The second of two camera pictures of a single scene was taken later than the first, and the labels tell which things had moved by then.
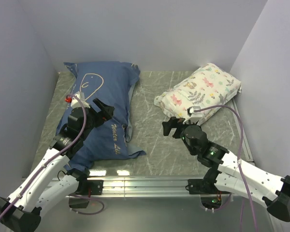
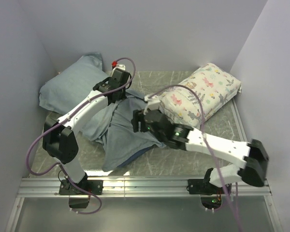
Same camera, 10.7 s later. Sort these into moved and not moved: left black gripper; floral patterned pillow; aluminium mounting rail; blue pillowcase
Moved: left black gripper; blue pillowcase
Not moved: aluminium mounting rail; floral patterned pillow
